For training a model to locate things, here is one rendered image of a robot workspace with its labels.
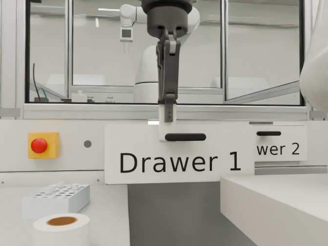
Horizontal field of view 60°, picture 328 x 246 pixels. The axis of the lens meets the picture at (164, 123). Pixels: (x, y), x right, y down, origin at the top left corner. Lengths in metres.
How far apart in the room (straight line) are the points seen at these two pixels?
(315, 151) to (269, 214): 0.67
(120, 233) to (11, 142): 0.52
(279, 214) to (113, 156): 0.30
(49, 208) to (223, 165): 0.33
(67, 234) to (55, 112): 0.54
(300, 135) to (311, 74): 0.41
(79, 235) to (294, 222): 0.25
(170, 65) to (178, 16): 0.09
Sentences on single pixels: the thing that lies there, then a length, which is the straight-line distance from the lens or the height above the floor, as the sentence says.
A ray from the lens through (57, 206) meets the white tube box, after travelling 0.55.
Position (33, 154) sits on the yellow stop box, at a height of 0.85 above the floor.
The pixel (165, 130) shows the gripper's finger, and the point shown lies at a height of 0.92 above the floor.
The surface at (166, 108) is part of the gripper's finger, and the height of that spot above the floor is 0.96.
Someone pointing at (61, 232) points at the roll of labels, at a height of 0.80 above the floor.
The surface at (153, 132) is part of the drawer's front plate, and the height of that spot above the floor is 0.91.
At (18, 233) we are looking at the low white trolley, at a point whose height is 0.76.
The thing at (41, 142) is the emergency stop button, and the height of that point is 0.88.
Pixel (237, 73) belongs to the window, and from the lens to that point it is 0.95.
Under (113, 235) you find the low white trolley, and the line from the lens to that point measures 0.47.
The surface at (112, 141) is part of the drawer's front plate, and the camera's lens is 0.53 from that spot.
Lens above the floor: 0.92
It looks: 1 degrees up
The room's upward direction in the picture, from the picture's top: straight up
